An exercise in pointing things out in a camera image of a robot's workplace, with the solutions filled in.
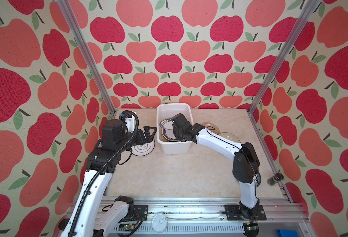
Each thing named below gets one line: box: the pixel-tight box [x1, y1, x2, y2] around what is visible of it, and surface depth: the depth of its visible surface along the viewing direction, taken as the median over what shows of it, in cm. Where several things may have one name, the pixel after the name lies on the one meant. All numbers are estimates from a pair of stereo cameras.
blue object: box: [276, 229, 299, 237], surface depth 69 cm
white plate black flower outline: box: [131, 139, 156, 157], surface depth 100 cm
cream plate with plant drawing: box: [218, 131, 242, 144], surface depth 104 cm
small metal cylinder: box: [266, 172, 285, 187], surface depth 79 cm
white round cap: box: [151, 213, 168, 234], surface depth 69 cm
